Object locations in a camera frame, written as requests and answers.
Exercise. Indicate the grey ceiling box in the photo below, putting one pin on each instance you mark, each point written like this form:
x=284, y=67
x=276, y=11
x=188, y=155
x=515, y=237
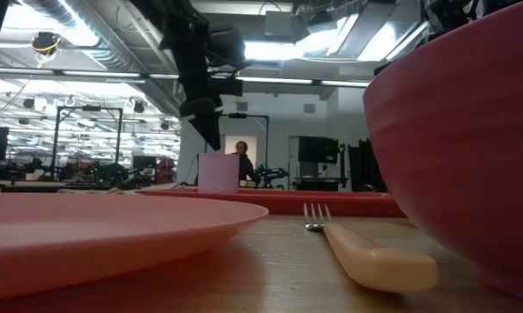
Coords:
x=279, y=24

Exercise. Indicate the lilac plastic mug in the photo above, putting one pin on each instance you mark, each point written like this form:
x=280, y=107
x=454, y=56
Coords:
x=218, y=174

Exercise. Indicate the red plastic tray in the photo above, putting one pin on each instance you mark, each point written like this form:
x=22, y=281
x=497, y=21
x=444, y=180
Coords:
x=331, y=204

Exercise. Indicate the beige cloth napkin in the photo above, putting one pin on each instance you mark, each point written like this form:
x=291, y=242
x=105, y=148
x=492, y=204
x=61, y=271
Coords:
x=92, y=191

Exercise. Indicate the long ceiling light strip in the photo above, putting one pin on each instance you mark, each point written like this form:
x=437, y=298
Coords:
x=92, y=74

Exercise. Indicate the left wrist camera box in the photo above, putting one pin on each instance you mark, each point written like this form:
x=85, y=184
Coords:
x=227, y=45

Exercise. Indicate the black wall monitor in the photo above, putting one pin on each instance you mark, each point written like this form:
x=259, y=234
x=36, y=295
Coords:
x=318, y=150

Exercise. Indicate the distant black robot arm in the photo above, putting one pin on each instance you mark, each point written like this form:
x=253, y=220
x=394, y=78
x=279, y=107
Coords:
x=272, y=173

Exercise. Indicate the person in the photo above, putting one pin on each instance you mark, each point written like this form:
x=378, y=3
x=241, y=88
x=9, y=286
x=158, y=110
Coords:
x=245, y=167

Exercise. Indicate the pink plastic plate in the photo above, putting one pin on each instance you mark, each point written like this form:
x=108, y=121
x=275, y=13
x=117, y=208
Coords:
x=92, y=243

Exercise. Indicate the black curtain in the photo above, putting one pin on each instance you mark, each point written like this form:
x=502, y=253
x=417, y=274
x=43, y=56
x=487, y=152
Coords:
x=366, y=169

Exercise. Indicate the black distant station frame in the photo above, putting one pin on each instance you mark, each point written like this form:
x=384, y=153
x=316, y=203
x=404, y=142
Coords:
x=90, y=108
x=244, y=115

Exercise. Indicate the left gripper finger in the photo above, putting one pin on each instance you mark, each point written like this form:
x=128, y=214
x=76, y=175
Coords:
x=207, y=124

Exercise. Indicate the distant robot station arms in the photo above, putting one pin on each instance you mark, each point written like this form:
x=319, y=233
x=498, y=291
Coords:
x=109, y=171

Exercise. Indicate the magenta plastic bowl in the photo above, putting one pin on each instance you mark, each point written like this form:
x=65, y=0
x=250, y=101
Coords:
x=461, y=152

